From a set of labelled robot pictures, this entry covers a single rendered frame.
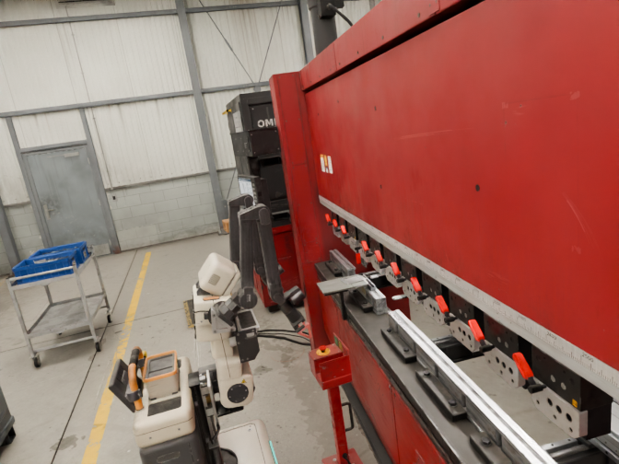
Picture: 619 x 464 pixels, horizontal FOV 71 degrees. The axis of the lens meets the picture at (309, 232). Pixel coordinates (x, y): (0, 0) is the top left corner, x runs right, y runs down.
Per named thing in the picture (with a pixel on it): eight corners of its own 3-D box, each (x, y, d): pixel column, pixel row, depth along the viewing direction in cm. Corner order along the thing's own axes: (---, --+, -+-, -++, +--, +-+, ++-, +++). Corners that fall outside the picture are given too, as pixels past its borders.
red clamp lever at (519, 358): (511, 353, 106) (533, 392, 100) (526, 349, 106) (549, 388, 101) (508, 355, 107) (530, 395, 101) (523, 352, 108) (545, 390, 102)
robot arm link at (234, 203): (225, 192, 226) (227, 194, 217) (251, 192, 230) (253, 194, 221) (227, 274, 235) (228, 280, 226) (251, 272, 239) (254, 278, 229)
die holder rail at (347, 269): (330, 261, 336) (329, 250, 334) (337, 261, 337) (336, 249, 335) (348, 283, 288) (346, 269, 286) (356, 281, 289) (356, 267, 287)
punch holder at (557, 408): (531, 403, 108) (530, 344, 104) (561, 395, 110) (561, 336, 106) (578, 444, 94) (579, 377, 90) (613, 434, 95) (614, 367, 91)
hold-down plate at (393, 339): (380, 333, 215) (380, 328, 214) (391, 331, 216) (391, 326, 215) (405, 364, 186) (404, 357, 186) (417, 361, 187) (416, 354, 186)
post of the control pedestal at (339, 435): (337, 461, 238) (324, 375, 225) (346, 458, 240) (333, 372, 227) (341, 468, 233) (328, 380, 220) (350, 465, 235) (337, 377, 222)
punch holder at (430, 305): (424, 311, 166) (420, 271, 162) (444, 307, 167) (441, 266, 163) (443, 328, 151) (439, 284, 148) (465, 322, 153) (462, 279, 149)
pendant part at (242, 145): (246, 229, 386) (228, 133, 365) (272, 224, 395) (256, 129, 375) (266, 239, 341) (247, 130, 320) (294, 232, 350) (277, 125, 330)
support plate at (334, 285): (316, 284, 261) (316, 283, 261) (357, 275, 266) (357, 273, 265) (323, 295, 244) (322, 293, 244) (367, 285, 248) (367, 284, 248)
